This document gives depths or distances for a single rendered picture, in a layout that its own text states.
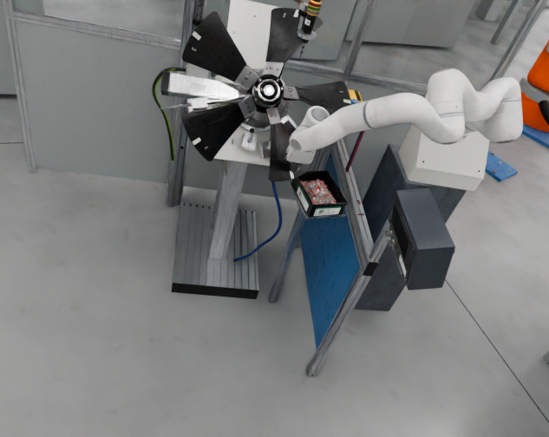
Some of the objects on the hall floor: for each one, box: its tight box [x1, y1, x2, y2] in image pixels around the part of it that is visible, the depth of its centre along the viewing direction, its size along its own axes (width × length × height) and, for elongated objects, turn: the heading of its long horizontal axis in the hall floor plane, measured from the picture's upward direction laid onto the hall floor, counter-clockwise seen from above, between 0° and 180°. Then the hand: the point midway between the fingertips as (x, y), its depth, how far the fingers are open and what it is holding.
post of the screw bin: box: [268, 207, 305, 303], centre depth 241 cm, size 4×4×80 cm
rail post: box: [307, 269, 371, 376], centre depth 215 cm, size 4×4×78 cm
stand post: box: [209, 160, 248, 261], centre depth 247 cm, size 4×9×91 cm, turn 80°
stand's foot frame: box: [171, 203, 259, 299], centre depth 281 cm, size 62×46×8 cm
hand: (294, 166), depth 193 cm, fingers closed
